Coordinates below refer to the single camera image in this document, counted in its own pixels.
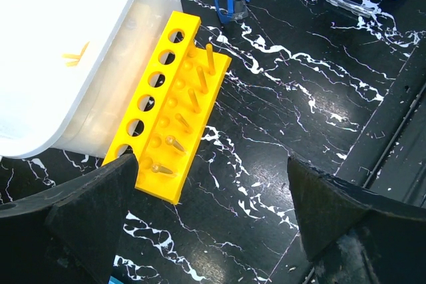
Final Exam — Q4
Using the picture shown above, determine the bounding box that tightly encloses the yellow test tube rack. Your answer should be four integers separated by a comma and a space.
103, 11, 232, 205

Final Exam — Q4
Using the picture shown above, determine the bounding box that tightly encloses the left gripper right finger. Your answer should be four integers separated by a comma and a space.
287, 156, 425, 283

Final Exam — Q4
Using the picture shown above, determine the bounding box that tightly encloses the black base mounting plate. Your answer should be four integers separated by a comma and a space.
335, 49, 425, 208

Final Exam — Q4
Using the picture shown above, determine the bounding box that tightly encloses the clear test tube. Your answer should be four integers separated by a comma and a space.
326, 0, 374, 18

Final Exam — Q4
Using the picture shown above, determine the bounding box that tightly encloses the yellow knotted rubber band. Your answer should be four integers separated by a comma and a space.
61, 42, 90, 67

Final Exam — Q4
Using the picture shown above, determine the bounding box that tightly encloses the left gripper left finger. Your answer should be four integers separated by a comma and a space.
1, 154, 138, 283

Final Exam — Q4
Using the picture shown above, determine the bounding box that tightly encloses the white plastic tub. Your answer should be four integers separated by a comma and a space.
1, 0, 182, 158

